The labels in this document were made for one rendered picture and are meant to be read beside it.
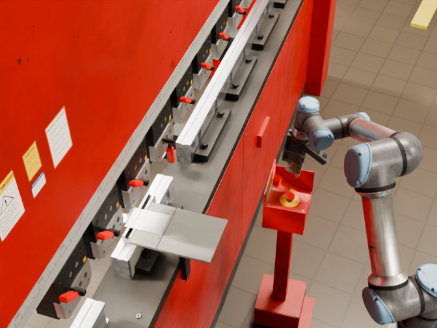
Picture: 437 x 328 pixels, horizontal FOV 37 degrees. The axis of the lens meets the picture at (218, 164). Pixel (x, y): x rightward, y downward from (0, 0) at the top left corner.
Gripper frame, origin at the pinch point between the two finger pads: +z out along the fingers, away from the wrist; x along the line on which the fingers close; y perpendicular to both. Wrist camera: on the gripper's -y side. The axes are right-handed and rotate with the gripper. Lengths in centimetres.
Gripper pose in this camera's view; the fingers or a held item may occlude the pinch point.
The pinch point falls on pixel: (298, 174)
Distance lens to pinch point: 250.7
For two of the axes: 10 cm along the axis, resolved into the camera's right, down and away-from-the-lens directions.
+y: -9.6, -2.4, 1.4
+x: -2.6, 6.6, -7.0
